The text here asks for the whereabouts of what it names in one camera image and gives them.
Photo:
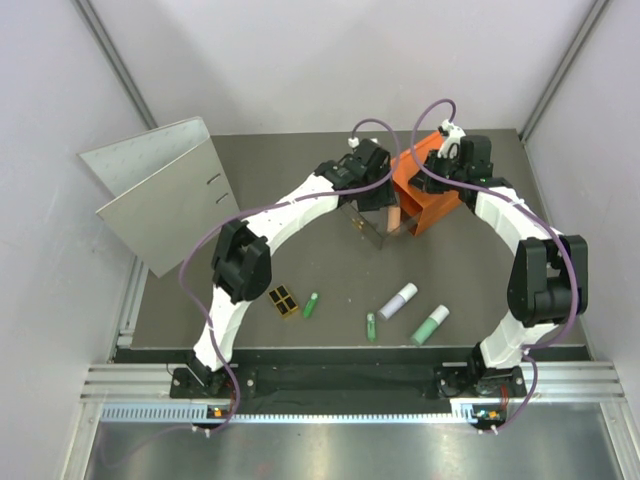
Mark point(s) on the aluminium rail frame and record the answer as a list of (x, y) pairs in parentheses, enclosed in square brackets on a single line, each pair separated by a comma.
[(571, 423)]

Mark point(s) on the orange bottle grey cap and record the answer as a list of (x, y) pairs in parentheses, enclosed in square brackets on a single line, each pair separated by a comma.
[(394, 219)]

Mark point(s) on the green tube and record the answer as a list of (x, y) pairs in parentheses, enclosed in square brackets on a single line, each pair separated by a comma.
[(371, 327), (310, 305)]

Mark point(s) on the grey ring binder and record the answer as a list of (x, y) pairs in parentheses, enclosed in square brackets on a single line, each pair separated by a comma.
[(169, 189)]

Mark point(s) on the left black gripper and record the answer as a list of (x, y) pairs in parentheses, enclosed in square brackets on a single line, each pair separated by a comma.
[(384, 197)]

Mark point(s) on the black gold eyeshadow palette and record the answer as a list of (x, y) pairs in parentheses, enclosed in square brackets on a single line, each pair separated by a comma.
[(283, 301)]

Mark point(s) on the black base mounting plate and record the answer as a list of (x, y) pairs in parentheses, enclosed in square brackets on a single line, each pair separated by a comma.
[(433, 382)]

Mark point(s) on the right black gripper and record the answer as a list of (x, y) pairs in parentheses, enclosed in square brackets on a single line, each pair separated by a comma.
[(422, 181)]

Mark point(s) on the lilac bottle white cap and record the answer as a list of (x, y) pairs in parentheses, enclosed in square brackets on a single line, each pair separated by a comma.
[(397, 302)]

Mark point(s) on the green bottle white cap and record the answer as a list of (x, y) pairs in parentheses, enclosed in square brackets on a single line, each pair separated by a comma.
[(430, 325)]

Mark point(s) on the grey slotted cable duct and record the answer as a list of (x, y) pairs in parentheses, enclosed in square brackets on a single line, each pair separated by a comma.
[(207, 414)]

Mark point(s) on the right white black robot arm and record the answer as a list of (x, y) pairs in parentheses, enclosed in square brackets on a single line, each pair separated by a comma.
[(548, 284)]

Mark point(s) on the clear drawer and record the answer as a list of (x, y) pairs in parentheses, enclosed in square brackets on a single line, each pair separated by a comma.
[(372, 225)]

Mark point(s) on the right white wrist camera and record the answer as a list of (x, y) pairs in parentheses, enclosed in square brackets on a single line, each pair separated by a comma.
[(451, 135)]

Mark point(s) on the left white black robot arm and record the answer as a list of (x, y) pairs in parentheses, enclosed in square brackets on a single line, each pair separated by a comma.
[(242, 266)]

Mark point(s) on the orange drawer box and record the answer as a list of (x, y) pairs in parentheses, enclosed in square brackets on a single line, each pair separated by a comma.
[(419, 210)]

